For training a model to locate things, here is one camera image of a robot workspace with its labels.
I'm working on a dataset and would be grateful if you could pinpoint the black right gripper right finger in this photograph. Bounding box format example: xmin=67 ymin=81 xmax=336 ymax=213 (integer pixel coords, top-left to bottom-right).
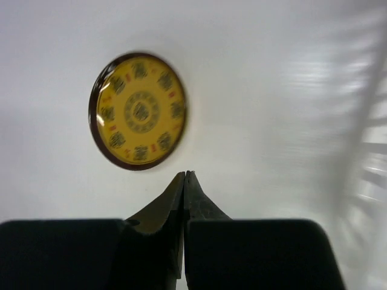
xmin=184 ymin=170 xmax=232 ymax=289

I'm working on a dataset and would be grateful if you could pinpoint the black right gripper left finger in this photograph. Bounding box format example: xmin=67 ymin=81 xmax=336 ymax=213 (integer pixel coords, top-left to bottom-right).
xmin=116 ymin=172 xmax=185 ymax=289

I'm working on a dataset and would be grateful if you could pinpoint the yellow patterned plate brown rim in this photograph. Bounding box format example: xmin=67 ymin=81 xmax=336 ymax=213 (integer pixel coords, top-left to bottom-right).
xmin=88 ymin=51 xmax=189 ymax=171

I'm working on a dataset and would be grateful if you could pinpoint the white plastic dish rack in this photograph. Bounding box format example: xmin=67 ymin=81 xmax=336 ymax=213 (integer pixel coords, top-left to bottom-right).
xmin=341 ymin=18 xmax=386 ymax=289

